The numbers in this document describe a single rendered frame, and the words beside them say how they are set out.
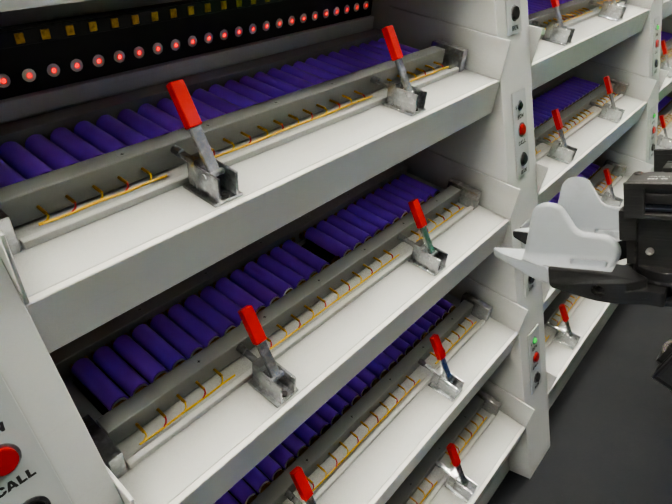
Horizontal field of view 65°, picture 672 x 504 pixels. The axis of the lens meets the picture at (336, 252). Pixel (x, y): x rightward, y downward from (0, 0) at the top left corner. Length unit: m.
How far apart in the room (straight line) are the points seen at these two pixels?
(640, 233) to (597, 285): 0.04
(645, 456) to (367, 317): 0.72
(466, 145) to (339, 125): 0.29
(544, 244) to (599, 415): 0.87
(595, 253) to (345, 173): 0.24
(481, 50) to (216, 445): 0.57
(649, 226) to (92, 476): 0.39
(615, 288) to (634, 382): 0.96
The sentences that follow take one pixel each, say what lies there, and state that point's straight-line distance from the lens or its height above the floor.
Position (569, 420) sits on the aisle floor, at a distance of 1.23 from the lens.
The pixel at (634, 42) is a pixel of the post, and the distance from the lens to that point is 1.43.
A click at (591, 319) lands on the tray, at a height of 0.13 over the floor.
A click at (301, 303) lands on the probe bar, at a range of 0.57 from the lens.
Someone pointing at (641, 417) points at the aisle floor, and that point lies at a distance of 1.26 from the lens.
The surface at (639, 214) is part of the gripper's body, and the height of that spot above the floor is 0.69.
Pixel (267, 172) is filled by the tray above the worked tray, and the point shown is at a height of 0.72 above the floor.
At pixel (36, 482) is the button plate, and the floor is 0.61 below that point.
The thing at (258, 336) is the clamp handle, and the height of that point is 0.59.
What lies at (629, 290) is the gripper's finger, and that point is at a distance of 0.38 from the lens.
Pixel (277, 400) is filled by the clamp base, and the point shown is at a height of 0.53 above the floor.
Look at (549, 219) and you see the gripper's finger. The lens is 0.40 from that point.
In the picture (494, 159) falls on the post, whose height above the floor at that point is 0.61.
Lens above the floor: 0.83
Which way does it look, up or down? 23 degrees down
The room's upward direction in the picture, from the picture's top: 12 degrees counter-clockwise
